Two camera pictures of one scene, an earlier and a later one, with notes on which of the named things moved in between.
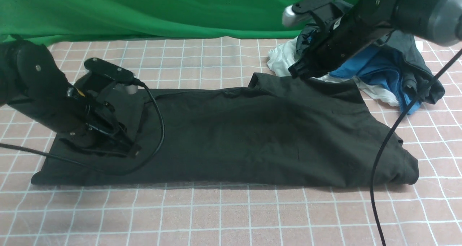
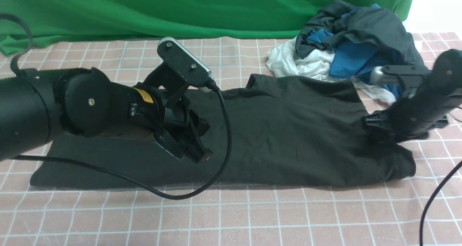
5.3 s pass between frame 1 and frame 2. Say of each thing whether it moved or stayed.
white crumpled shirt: stayed
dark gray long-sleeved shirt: stayed
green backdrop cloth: stayed
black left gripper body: moved
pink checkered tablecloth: stayed
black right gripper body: moved
